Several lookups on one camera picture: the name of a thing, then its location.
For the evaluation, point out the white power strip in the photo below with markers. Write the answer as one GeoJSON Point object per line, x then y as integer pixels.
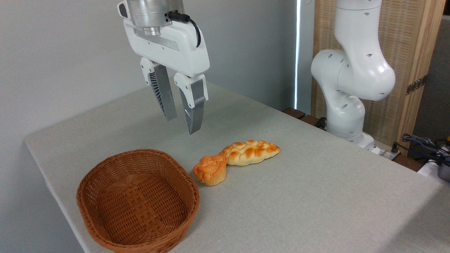
{"type": "Point", "coordinates": [386, 153]}

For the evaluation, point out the grey box with white cloth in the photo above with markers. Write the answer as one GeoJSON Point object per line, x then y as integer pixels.
{"type": "Point", "coordinates": [443, 172]}

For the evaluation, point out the metal screen hinge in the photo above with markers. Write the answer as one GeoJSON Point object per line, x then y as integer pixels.
{"type": "Point", "coordinates": [416, 85]}

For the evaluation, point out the grey tablecloth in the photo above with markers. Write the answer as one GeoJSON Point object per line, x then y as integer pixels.
{"type": "Point", "coordinates": [316, 211]}

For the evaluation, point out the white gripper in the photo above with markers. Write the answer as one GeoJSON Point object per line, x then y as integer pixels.
{"type": "Point", "coordinates": [175, 49]}

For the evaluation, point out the round orange bread bun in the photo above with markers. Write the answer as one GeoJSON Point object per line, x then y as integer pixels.
{"type": "Point", "coordinates": [211, 170]}

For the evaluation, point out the long braided bread loaf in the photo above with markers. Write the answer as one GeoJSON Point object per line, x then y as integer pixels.
{"type": "Point", "coordinates": [251, 151]}

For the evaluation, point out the brown wicker basket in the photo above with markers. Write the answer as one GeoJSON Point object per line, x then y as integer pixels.
{"type": "Point", "coordinates": [140, 196]}

